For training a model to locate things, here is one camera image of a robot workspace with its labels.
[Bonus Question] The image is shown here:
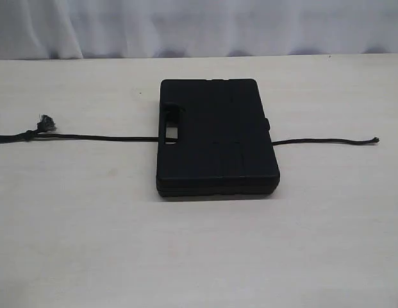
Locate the black plastic carrying case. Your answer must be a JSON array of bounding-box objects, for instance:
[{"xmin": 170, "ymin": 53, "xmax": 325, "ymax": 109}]
[{"xmin": 156, "ymin": 79, "xmax": 280, "ymax": 197}]

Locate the black cord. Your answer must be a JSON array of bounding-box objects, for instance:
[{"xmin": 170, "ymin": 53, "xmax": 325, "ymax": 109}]
[{"xmin": 0, "ymin": 112, "xmax": 381, "ymax": 149}]

